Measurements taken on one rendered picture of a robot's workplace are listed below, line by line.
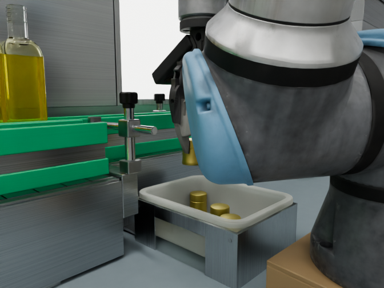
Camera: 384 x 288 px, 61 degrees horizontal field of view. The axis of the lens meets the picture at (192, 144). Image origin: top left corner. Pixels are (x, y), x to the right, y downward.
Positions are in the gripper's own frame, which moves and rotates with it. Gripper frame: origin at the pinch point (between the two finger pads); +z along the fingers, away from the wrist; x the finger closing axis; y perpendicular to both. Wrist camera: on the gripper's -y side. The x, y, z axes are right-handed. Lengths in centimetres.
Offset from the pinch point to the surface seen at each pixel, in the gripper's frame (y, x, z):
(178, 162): -11.6, 8.2, 6.2
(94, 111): -32.8, 0.8, -4.5
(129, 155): -2.4, -11.7, 0.7
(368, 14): 6, 78, -34
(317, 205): 10.4, 32.2, 17.2
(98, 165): -4.4, -16.0, 1.9
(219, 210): 5.8, 0.6, 10.9
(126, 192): -2.5, -12.5, 6.5
